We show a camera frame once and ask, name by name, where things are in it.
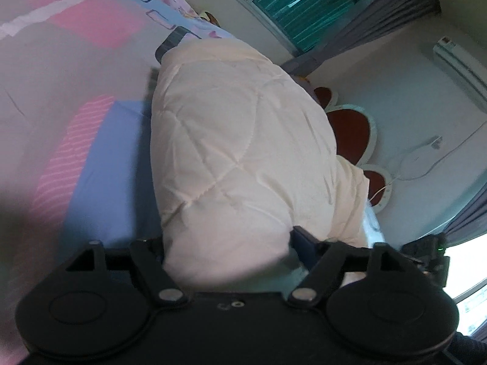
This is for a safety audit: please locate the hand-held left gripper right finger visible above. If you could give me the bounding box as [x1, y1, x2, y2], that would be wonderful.
[288, 226, 401, 307]

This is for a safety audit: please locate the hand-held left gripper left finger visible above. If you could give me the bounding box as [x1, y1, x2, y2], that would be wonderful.
[67, 238, 188, 307]

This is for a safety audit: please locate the cream quilted blanket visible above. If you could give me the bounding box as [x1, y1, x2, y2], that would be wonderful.
[146, 39, 370, 293]

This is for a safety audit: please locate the bright window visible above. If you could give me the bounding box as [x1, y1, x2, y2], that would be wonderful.
[443, 233, 487, 337]

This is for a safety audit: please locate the grey curtain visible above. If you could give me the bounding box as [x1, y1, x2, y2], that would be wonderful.
[285, 0, 442, 75]
[443, 181, 487, 238]

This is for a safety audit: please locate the red flower headboard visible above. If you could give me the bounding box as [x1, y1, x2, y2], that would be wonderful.
[300, 80, 394, 215]

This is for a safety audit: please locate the patterned bed sheet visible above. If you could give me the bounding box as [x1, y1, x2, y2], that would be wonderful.
[0, 0, 381, 365]

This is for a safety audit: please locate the white air conditioner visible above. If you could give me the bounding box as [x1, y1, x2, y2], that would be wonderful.
[433, 36, 487, 104]

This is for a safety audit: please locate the teal glass window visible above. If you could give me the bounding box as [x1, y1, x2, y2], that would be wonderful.
[221, 0, 404, 54]

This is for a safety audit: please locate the white cable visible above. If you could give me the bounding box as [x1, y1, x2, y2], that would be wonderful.
[367, 122, 487, 206]

